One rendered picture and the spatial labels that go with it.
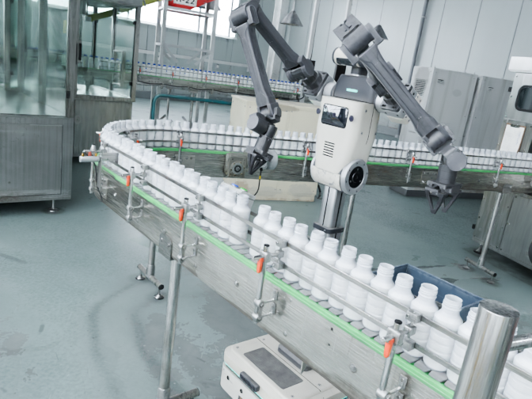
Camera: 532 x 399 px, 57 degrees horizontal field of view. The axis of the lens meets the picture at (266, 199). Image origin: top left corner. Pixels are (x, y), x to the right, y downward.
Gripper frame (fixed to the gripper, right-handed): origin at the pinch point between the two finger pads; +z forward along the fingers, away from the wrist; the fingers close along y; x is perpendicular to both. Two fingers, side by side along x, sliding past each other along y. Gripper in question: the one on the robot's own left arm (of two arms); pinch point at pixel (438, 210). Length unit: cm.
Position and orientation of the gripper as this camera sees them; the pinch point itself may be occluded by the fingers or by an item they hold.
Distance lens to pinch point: 163.9
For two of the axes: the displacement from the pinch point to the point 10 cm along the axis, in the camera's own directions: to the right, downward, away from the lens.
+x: -6.3, -2.7, 7.3
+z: -1.3, 9.6, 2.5
